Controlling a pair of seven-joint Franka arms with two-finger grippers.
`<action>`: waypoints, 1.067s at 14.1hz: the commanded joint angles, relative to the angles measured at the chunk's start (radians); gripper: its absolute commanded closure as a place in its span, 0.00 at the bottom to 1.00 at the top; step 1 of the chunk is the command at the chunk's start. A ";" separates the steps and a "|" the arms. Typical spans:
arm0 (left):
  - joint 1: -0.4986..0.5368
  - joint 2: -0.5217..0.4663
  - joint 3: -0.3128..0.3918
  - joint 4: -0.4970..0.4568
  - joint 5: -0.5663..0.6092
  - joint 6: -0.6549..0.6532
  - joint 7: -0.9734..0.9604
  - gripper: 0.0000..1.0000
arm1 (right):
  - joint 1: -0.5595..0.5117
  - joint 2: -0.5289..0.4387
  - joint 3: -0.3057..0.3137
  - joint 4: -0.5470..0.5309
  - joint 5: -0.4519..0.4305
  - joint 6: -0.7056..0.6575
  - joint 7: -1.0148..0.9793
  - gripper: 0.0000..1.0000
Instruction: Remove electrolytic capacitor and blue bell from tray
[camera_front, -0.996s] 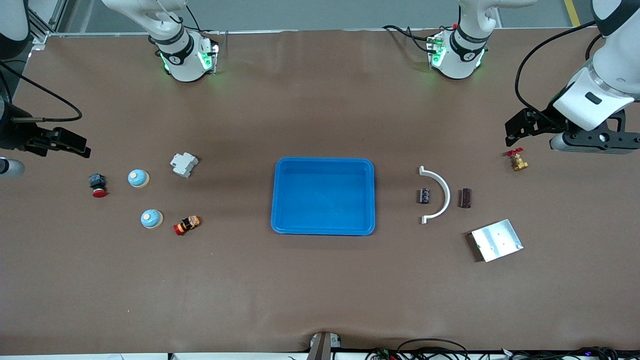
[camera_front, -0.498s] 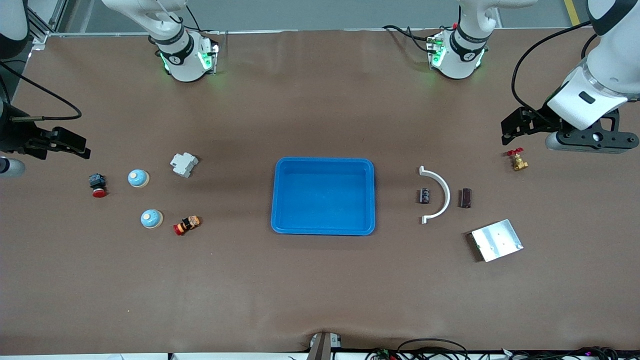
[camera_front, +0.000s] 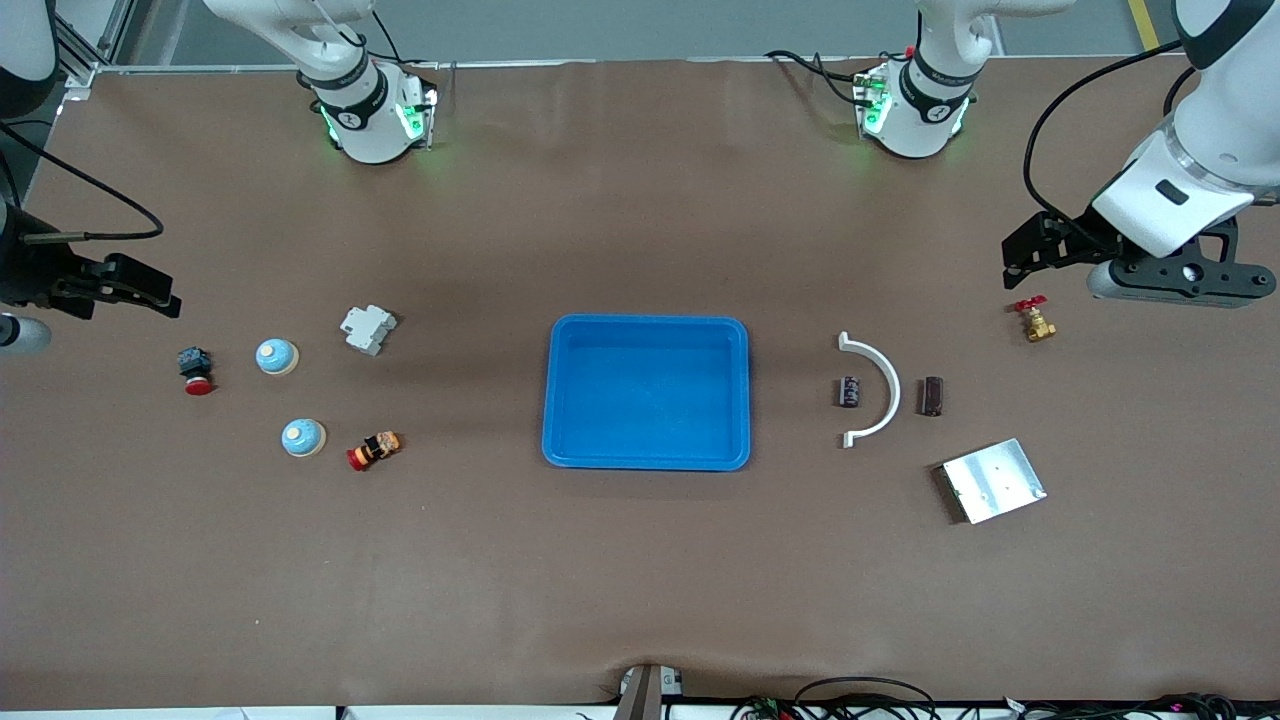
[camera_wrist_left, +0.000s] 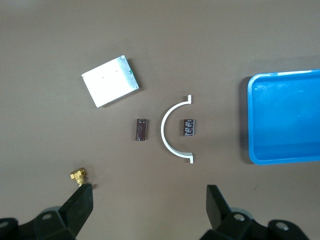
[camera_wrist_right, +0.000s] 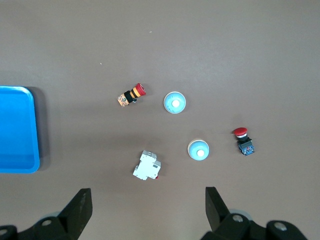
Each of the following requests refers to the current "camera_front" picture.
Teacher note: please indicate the grey metal table bracket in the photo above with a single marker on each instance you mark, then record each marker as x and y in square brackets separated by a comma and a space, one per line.
[645, 695]

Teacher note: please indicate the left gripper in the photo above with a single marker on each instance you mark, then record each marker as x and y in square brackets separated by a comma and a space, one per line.
[1080, 243]

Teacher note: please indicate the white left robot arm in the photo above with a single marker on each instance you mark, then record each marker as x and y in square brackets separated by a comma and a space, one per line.
[925, 110]

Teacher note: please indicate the aluminium frame profile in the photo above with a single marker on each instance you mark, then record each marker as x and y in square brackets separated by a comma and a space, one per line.
[82, 75]

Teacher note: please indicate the brown table cover mat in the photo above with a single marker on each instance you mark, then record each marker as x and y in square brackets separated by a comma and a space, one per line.
[640, 580]

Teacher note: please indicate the dark brown capacitor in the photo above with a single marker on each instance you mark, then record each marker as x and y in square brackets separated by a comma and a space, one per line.
[932, 396]

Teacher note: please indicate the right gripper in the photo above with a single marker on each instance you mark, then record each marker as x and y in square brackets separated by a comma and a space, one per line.
[30, 272]

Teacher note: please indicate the light blue call bell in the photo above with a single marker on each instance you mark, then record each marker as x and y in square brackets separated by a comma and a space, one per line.
[277, 357]
[303, 437]

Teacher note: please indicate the silver metal plate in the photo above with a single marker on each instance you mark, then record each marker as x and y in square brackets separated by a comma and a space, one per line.
[995, 482]

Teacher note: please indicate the white circuit breaker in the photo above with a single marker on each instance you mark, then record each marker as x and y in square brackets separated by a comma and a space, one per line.
[368, 330]

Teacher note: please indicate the red button with orange body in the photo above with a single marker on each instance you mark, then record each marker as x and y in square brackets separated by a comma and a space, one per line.
[375, 450]

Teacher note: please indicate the blue plastic tray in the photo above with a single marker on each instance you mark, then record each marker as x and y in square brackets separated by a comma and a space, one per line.
[650, 400]

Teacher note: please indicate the white curved plastic arc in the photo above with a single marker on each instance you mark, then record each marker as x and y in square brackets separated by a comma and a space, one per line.
[895, 392]

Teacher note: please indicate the red button with black block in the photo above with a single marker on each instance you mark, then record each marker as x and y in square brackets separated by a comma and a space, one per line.
[195, 365]

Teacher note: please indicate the black capacitor with white print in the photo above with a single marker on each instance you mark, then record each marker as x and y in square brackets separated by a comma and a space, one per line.
[850, 392]

